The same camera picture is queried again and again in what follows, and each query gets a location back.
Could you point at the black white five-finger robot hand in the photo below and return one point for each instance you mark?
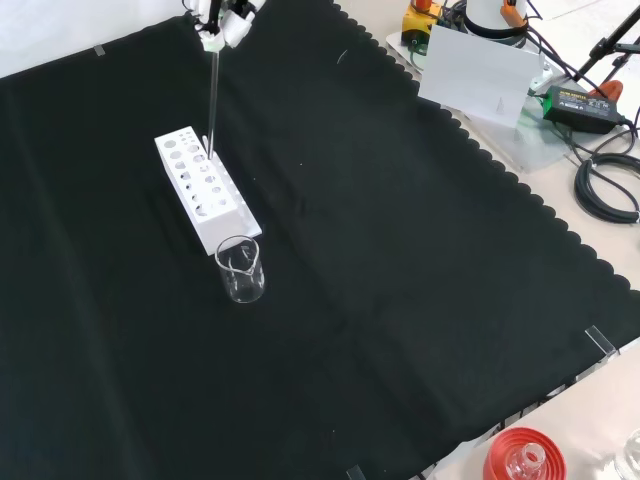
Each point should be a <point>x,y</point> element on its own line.
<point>235,27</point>

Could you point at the clear glass rod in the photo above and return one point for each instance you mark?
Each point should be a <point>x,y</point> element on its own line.
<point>214,100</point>

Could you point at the white test tube rack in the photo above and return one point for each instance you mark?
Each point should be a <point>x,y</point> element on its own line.
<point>220,220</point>

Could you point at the clear glass beaker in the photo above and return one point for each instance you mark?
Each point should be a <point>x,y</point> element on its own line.
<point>241,282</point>

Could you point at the grey tape strip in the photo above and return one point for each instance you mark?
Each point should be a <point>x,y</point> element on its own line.
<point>100,50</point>

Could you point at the yellow stop button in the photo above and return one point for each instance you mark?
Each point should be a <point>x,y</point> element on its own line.
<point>419,22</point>

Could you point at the black bench cloth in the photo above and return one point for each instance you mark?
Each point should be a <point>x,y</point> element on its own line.
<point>375,225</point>

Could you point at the pale board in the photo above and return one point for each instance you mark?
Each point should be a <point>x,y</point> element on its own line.
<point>475,75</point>

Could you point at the clear acrylic plate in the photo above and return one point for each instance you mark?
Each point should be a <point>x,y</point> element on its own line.
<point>540,145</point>

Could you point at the black power adapter green label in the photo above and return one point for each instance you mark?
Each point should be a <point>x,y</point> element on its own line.
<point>580,107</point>

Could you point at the black tripod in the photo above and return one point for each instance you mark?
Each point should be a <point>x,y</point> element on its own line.
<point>607,42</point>

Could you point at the orange clamp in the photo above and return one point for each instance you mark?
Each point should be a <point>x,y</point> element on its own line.
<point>611,89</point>

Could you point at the red ribbed funnel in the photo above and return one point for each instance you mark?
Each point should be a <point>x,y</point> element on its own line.
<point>500,450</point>

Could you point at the clear glass flask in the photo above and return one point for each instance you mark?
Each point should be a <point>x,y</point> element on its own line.
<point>526,462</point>

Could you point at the clear glass vessel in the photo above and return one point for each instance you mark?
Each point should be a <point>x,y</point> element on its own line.
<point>631,457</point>

